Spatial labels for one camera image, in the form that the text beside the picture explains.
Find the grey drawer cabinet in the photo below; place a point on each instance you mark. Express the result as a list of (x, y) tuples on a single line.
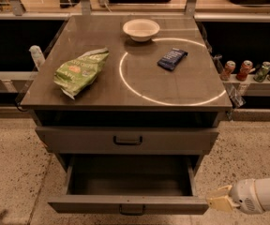
[(132, 90)]

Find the white plastic bottle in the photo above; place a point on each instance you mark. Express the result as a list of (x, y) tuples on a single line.
[(37, 56)]

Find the red soda can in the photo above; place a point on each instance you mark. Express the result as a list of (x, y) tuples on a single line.
[(227, 70)]

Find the green soda can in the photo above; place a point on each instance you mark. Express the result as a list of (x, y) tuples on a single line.
[(262, 72)]

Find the grey drawer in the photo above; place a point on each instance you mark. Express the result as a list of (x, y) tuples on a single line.
[(128, 140), (130, 186)]

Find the grey top drawer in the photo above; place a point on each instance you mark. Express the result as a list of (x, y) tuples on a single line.
[(128, 140)]

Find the orange-red soda can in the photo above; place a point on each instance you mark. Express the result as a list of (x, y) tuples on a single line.
[(244, 70)]

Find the clear plastic holder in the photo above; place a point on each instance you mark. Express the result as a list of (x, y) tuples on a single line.
[(234, 96)]

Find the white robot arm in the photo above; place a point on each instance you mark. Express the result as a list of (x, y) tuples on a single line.
[(263, 193)]

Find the blue snack packet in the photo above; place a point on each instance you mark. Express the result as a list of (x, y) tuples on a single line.
[(171, 59)]

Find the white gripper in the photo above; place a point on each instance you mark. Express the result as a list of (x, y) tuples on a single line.
[(247, 195)]

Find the green chip bag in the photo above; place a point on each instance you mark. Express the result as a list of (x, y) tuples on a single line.
[(76, 74)]

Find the white bowl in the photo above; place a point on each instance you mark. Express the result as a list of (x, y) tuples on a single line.
[(141, 30)]

